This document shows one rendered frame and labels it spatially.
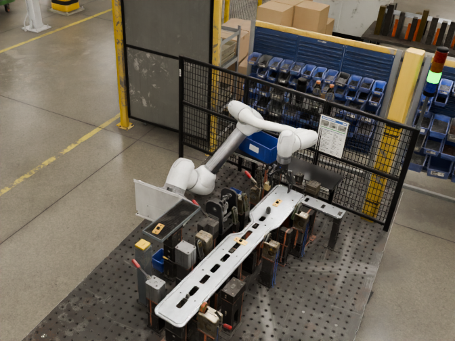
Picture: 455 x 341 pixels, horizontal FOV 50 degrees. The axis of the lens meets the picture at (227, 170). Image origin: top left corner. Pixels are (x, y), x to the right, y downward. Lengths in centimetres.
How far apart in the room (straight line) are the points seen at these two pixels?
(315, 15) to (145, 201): 464
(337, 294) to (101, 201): 262
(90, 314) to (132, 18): 339
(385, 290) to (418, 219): 110
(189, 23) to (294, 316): 315
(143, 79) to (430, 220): 337
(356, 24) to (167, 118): 489
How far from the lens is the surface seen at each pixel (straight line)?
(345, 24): 961
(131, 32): 556
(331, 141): 355
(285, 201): 332
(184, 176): 346
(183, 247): 276
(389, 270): 452
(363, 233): 368
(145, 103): 579
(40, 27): 960
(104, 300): 308
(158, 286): 263
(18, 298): 418
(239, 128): 351
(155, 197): 341
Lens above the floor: 300
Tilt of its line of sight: 34 degrees down
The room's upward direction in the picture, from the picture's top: 4 degrees clockwise
